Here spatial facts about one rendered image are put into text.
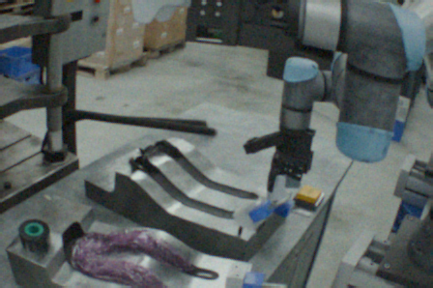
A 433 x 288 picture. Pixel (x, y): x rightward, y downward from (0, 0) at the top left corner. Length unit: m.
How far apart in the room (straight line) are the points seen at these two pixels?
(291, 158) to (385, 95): 0.60
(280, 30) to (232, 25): 0.05
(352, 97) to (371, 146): 0.06
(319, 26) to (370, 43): 0.06
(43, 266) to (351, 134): 0.64
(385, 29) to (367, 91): 0.08
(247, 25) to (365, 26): 0.13
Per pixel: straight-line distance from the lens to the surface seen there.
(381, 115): 0.50
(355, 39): 0.47
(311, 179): 1.51
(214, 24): 0.47
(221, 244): 1.07
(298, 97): 1.01
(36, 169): 1.50
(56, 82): 1.43
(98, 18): 1.68
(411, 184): 1.28
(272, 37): 0.48
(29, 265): 0.93
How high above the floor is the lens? 1.50
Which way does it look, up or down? 25 degrees down
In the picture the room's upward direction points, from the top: 6 degrees clockwise
